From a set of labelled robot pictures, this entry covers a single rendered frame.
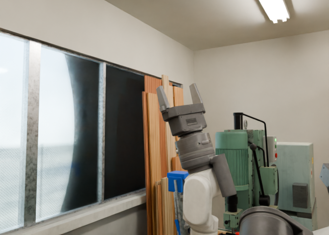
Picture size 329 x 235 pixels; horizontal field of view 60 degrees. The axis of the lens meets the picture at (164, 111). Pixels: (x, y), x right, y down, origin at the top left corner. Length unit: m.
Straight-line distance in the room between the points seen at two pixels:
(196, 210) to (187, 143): 0.15
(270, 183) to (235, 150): 0.34
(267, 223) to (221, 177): 0.18
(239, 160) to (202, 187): 0.92
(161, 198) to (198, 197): 2.28
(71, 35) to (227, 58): 2.36
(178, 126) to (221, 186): 0.17
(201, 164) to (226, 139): 0.89
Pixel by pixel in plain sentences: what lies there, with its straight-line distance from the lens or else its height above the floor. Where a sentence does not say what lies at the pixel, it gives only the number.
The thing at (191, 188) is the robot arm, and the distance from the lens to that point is 0.67.
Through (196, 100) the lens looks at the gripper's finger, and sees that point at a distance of 0.76.
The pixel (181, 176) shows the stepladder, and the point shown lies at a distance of 2.40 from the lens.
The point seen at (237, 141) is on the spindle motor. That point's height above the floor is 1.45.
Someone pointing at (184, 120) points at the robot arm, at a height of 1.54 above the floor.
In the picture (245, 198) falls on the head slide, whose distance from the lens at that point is 1.74.
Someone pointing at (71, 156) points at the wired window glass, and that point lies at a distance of 2.44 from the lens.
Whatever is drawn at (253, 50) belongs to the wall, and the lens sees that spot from 4.06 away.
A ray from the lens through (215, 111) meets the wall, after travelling 4.08.
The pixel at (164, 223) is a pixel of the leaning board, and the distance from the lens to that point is 2.98.
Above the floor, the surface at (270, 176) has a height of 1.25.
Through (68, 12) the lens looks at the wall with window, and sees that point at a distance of 2.48.
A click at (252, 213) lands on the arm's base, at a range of 0.56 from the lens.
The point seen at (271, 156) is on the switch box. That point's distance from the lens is 1.86.
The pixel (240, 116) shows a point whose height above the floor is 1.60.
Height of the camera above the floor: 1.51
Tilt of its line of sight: 4 degrees up
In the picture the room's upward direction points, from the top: straight up
